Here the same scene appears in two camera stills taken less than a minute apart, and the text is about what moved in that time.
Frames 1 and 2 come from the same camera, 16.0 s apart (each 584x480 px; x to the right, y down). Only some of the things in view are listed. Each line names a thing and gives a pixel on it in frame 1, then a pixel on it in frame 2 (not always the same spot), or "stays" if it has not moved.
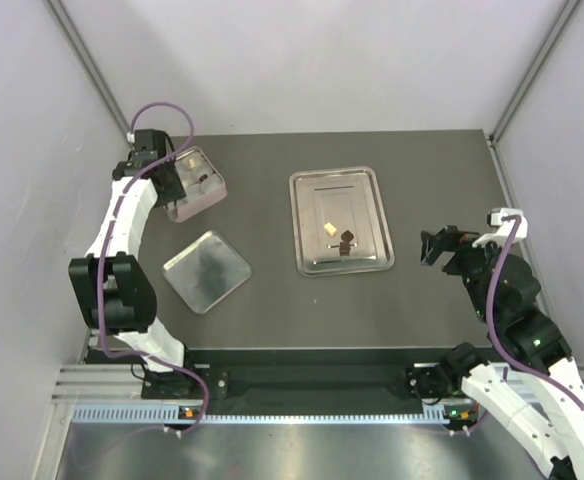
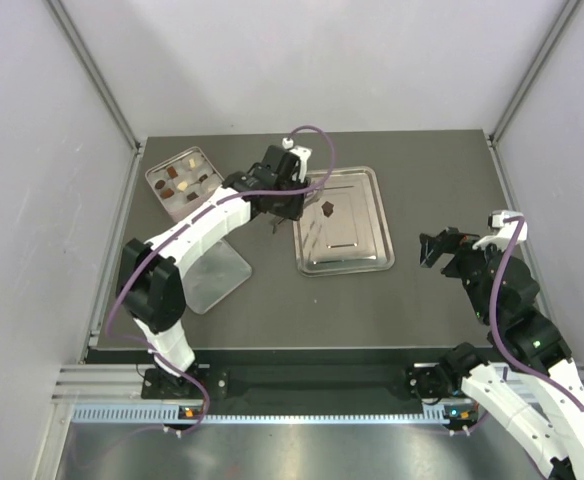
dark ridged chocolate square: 347,236 to 327,208
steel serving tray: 341,224 stays
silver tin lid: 206,271 stays
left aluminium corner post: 90,66 stays
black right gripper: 449,238 stays
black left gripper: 176,191 to 293,210
